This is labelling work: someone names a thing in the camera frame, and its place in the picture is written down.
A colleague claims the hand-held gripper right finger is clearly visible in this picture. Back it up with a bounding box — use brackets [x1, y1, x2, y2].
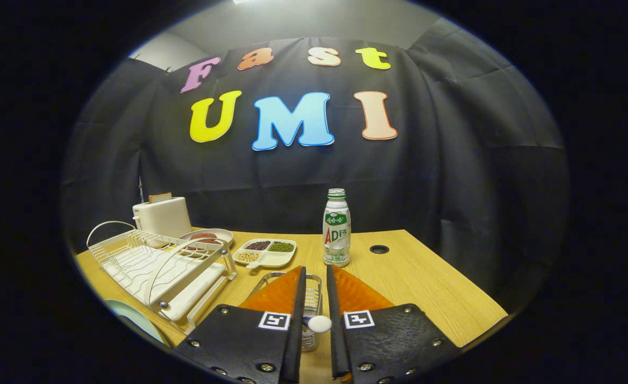
[326, 265, 461, 384]

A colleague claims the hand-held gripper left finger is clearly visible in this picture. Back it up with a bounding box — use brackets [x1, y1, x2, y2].
[174, 266, 307, 384]

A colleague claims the spoon with blue checked handle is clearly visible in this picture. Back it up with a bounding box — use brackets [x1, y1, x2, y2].
[303, 315, 333, 334]

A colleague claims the metal wire basket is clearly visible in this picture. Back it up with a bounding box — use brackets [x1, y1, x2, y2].
[250, 271, 324, 353]

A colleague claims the white wire dish rack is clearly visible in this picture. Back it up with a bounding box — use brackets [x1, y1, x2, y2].
[86, 220, 238, 334]

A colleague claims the pale green plate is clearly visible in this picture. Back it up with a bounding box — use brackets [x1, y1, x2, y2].
[104, 299, 168, 346]

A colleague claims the beige round dish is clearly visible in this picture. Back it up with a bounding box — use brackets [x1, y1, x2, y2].
[178, 228, 235, 249]

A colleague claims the cream divided tray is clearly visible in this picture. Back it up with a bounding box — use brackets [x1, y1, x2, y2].
[233, 238, 297, 270]

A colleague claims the white drink bottle green label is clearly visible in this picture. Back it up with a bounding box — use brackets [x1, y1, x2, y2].
[322, 188, 352, 268]

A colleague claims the white drip tray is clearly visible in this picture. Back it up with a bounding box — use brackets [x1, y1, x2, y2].
[103, 245, 226, 322]

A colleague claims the white toaster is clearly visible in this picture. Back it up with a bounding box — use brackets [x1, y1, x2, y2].
[132, 197, 193, 239]

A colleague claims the black backdrop cloth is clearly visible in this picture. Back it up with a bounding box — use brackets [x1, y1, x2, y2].
[60, 19, 569, 315]

